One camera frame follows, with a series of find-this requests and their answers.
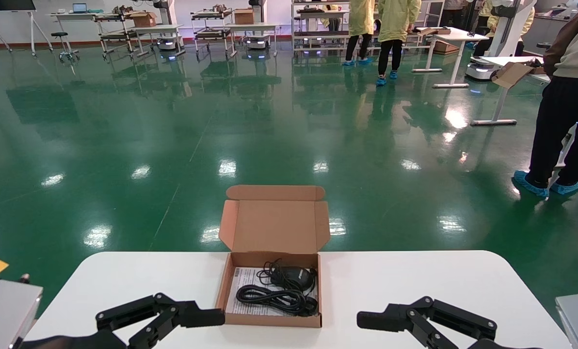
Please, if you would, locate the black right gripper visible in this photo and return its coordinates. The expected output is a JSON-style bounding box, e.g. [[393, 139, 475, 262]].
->
[[357, 296, 544, 349]]

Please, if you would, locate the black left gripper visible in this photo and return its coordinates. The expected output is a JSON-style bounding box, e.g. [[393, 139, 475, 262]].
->
[[20, 293, 225, 349]]

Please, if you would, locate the brown cardboard storage box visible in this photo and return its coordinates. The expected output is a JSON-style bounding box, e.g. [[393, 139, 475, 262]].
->
[[215, 185, 331, 328]]

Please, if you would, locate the white paper manual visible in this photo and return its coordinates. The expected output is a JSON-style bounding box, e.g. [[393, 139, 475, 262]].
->
[[226, 267, 315, 317]]

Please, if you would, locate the black computer mouse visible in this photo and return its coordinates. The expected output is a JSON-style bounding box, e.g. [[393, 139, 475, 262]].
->
[[279, 266, 317, 292]]

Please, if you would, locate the person in beige jacket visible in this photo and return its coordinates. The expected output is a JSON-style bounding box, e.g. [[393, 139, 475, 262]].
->
[[514, 0, 578, 198]]

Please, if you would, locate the white table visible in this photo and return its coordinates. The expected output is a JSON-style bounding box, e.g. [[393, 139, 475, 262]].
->
[[225, 23, 280, 58], [133, 24, 187, 58], [412, 27, 490, 89], [471, 56, 554, 127]]

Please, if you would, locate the metal rolling cart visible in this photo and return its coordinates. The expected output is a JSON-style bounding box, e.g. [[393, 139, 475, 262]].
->
[[94, 6, 142, 60], [191, 5, 237, 59]]

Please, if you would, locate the black round stool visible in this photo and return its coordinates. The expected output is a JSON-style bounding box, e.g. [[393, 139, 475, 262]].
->
[[50, 32, 80, 63]]

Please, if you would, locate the tall white wheeled robot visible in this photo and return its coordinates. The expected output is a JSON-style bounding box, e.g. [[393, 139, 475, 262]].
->
[[465, 0, 537, 80]]

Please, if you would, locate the person in yellow coat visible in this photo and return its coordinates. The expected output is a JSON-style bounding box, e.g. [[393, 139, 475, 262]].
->
[[343, 0, 376, 66], [375, 0, 422, 87]]

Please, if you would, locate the white desk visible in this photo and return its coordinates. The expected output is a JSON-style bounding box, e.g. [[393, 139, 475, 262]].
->
[[50, 12, 100, 34]]

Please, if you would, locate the metal shelf rack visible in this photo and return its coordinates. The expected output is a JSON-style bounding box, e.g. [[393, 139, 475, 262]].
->
[[291, 0, 367, 55]]

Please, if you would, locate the black screen on stand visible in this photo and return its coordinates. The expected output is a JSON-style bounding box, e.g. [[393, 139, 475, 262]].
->
[[0, 0, 54, 58]]

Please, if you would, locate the black coiled cable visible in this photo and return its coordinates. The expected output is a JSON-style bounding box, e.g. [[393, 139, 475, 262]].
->
[[236, 259, 319, 317]]

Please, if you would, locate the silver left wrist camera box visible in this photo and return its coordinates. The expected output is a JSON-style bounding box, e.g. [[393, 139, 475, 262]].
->
[[0, 280, 43, 349]]

